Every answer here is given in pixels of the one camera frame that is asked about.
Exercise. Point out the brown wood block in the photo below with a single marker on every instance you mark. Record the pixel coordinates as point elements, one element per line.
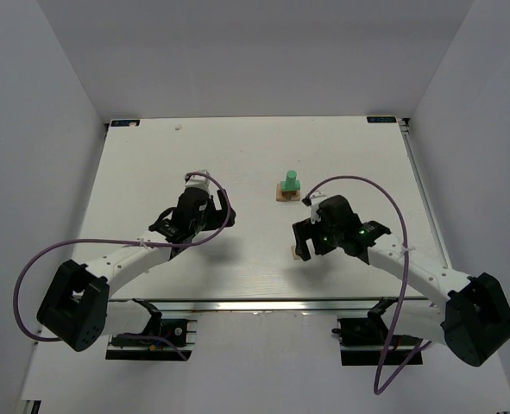
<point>287,196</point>

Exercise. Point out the small light wood block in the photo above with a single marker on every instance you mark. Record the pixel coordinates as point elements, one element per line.
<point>293,250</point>

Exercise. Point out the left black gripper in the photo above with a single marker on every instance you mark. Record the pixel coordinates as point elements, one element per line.
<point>217,206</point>

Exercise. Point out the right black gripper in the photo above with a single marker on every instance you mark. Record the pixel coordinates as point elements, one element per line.
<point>305,237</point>

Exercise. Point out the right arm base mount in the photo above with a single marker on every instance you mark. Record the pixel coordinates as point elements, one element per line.
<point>361,344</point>

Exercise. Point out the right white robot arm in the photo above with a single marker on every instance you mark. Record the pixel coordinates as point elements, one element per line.
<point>467,314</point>

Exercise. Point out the left blue corner label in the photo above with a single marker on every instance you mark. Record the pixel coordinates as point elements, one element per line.
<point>124,123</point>

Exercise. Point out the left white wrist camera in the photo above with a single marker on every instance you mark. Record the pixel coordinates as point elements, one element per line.
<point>198,180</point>

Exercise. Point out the right blue corner label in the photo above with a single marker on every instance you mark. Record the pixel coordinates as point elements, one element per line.
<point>381,119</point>

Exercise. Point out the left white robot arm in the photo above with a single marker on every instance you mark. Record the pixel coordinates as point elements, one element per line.
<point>78,308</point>

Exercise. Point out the blue corner label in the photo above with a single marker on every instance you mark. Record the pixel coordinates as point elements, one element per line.
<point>124,123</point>
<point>381,119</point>

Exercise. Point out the green block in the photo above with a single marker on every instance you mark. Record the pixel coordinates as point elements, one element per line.
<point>290,186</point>
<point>291,175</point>

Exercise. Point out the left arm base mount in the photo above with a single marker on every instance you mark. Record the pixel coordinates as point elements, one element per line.
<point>138,330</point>

